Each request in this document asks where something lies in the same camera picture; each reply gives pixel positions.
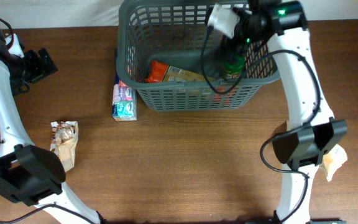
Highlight small brown snack bag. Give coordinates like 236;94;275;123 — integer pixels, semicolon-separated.
50;121;79;172

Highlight grey plastic shopping basket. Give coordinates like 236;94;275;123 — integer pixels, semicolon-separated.
116;0;280;111

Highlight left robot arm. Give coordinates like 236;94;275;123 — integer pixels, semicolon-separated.
0;18;107;223

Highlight green lid jar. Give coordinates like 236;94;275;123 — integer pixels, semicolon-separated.
222;54;246;80

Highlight multicolour tissue pack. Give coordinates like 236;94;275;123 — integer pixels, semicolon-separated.
111;46;138;122

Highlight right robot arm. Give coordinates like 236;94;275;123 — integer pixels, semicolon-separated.
205;1;347;223

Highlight red orange pasta packet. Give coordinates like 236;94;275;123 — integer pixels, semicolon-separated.
144;60;239;103

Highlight beige crumpled paper bag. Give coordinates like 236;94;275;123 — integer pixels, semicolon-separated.
283;119;349;182

